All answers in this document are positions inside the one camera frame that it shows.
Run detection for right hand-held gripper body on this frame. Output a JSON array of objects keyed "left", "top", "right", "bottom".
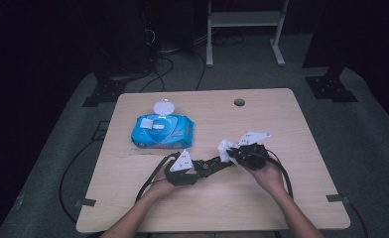
[{"left": 236, "top": 132, "right": 272, "bottom": 171}]

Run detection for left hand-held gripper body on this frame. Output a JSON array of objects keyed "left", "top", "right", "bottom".
[{"left": 165, "top": 149, "right": 198, "bottom": 186}]

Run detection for white wet wipe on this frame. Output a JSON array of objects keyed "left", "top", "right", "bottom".
[{"left": 217, "top": 138, "right": 241, "bottom": 166}]

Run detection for blue toy car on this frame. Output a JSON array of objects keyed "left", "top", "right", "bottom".
[{"left": 195, "top": 157, "right": 235, "bottom": 179}]

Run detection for blue wet wipes pack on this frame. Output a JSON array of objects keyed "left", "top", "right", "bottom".
[{"left": 130, "top": 98, "right": 195, "bottom": 150}]

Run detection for person's left hand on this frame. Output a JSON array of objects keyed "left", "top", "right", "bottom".
[{"left": 144, "top": 165, "right": 181, "bottom": 201}]

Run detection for person's right hand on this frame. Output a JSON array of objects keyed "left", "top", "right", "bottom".
[{"left": 245, "top": 161, "right": 289, "bottom": 199}]

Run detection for grey tape strip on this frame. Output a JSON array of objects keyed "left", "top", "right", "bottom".
[
  {"left": 74, "top": 197, "right": 97, "bottom": 208},
  {"left": 325, "top": 193, "right": 351, "bottom": 204}
]

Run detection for black stand base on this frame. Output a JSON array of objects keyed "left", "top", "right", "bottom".
[
  {"left": 81, "top": 76, "right": 128, "bottom": 108},
  {"left": 305, "top": 64, "right": 359, "bottom": 103}
]

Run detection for white metal stand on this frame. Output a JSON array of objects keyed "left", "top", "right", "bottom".
[{"left": 205, "top": 0, "right": 290, "bottom": 67}]

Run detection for left hand-held gripper cable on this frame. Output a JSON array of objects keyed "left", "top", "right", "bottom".
[{"left": 135, "top": 151, "right": 183, "bottom": 203}]

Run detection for hand-held gripper cable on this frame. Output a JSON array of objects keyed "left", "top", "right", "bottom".
[
  {"left": 265, "top": 149, "right": 295, "bottom": 200},
  {"left": 135, "top": 151, "right": 183, "bottom": 203}
]

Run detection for right hand-held gripper cable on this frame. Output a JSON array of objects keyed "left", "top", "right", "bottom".
[{"left": 265, "top": 149, "right": 295, "bottom": 200}]

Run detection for black floor cables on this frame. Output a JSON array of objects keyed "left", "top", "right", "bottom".
[{"left": 138, "top": 28, "right": 245, "bottom": 93}]

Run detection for long black floor cable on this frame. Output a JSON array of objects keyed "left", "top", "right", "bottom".
[{"left": 59, "top": 120, "right": 111, "bottom": 224}]

